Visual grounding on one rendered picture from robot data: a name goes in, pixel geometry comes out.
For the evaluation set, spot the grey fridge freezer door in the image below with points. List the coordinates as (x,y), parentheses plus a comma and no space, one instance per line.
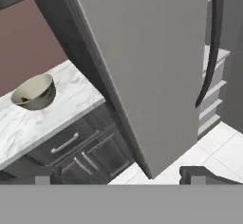
(148,72)

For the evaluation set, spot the grey fridge body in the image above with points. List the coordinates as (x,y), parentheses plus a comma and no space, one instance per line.
(218,76)

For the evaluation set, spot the dark grey cupboard door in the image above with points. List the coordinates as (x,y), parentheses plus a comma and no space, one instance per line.
(80,170)
(109,153)

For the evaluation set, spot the dark grey drawer front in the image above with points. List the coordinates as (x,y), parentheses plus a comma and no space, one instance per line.
(68,139)

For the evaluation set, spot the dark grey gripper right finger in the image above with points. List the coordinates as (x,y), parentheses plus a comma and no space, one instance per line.
(193,174)

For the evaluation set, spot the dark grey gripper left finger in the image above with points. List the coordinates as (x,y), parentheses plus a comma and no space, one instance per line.
(41,174)

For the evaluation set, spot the beige bowl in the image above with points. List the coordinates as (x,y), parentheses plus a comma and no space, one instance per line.
(35,91)

